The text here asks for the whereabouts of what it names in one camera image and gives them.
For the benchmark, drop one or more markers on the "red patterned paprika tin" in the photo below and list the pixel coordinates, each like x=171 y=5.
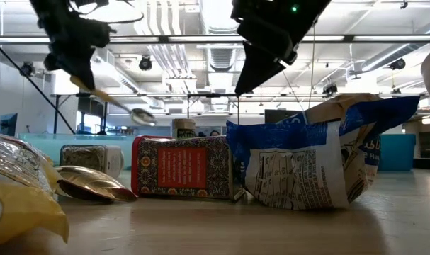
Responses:
x=181 y=166

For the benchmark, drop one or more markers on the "white label herb jar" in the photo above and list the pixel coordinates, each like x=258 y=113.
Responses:
x=90 y=159

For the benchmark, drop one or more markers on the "yellow ramen packet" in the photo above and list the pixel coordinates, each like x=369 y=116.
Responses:
x=20 y=209

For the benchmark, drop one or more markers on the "tan lid spice jar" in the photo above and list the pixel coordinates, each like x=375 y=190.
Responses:
x=183 y=127

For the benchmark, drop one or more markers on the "yellow blue noodle soup packet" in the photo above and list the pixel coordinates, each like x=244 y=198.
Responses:
x=296 y=170

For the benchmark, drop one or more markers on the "small blue screen monitor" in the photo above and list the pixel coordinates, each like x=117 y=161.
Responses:
x=8 y=124

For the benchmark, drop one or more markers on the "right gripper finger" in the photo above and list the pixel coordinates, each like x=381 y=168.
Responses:
x=248 y=67
x=267 y=69

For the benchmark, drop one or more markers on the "black computer monitor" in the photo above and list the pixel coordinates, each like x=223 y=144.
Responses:
x=275 y=115

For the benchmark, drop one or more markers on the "person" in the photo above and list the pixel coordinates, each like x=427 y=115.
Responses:
x=214 y=133

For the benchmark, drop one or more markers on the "black ceiling spotlight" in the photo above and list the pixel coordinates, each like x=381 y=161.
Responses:
x=27 y=69
x=397 y=63
x=145 y=63
x=329 y=89

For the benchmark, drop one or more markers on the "black metal workstation frame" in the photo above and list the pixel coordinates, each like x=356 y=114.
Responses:
x=55 y=113

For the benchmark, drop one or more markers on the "teal translucent plastic bin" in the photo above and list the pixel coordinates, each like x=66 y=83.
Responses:
x=37 y=148

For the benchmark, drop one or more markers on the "black horizontal beam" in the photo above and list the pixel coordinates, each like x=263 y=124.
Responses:
x=348 y=39

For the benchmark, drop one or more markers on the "blue plastic bin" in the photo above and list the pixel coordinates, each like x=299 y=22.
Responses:
x=397 y=152

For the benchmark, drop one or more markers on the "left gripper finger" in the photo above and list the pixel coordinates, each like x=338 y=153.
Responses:
x=80 y=63
x=57 y=62

